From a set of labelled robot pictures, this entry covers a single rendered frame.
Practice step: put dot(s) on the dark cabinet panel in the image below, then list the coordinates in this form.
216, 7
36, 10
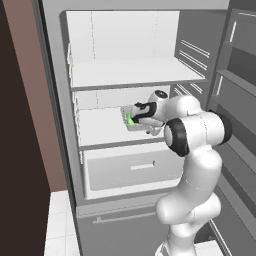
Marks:
20, 150

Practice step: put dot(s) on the grey freezer drawer front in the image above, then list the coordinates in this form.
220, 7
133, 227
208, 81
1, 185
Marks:
120, 238

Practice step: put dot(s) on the grey fridge door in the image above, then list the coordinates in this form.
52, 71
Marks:
240, 100

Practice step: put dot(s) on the white fridge drawer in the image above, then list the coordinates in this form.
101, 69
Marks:
110, 173

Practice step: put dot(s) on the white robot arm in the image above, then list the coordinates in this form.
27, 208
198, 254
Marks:
195, 166

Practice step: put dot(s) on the green food piece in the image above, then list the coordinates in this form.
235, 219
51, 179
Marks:
129, 119

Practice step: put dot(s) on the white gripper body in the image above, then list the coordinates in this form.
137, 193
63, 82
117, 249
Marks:
151, 122

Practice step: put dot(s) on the white fridge shelf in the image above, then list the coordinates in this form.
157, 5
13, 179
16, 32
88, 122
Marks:
100, 128
133, 71

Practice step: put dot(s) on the grey fridge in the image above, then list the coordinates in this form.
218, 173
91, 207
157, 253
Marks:
60, 100

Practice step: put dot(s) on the clear tupperware container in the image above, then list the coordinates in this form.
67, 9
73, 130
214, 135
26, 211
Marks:
124, 113

